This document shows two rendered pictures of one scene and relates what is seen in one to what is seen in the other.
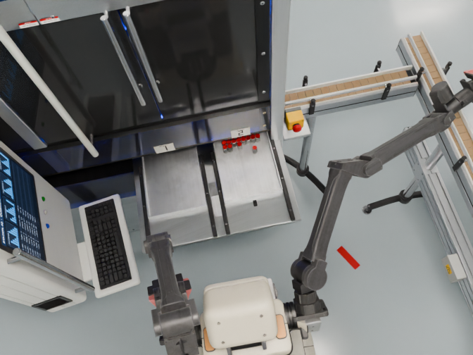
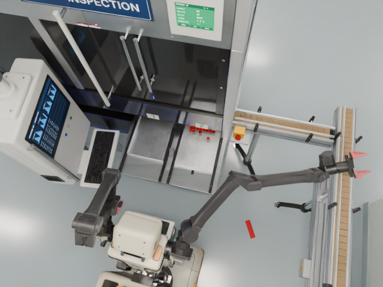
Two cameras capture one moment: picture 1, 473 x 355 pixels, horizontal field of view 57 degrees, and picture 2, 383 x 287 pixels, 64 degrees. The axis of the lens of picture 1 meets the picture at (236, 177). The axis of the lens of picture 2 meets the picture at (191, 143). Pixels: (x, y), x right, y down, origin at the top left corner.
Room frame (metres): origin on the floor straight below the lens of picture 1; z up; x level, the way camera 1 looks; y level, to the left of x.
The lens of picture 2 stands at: (0.11, -0.31, 2.84)
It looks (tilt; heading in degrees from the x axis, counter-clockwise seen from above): 67 degrees down; 22
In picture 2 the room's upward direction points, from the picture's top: 6 degrees counter-clockwise
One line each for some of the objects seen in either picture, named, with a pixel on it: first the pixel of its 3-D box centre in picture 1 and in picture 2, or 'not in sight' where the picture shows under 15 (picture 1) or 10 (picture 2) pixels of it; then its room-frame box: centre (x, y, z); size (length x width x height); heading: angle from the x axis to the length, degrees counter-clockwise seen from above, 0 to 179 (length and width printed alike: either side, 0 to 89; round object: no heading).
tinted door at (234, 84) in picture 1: (207, 61); (186, 79); (0.98, 0.03, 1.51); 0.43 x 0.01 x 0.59; 93
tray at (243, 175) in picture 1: (246, 163); (199, 145); (0.89, -0.05, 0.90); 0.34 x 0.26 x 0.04; 3
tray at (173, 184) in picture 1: (172, 178); (151, 135); (0.87, 0.29, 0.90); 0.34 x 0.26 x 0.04; 3
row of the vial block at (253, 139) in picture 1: (241, 141); (202, 130); (1.00, -0.05, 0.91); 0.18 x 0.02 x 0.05; 93
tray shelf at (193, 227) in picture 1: (212, 187); (172, 151); (0.81, 0.11, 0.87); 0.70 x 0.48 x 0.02; 93
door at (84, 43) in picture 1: (75, 88); (105, 65); (0.96, 0.49, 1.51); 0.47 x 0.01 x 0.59; 93
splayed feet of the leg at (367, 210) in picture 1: (402, 198); (303, 208); (0.87, -1.01, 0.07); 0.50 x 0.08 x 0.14; 93
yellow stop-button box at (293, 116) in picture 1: (294, 118); (239, 131); (1.02, -0.30, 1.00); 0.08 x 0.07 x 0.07; 3
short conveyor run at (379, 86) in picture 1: (344, 90); (282, 126); (1.17, -0.58, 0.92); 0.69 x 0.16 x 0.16; 93
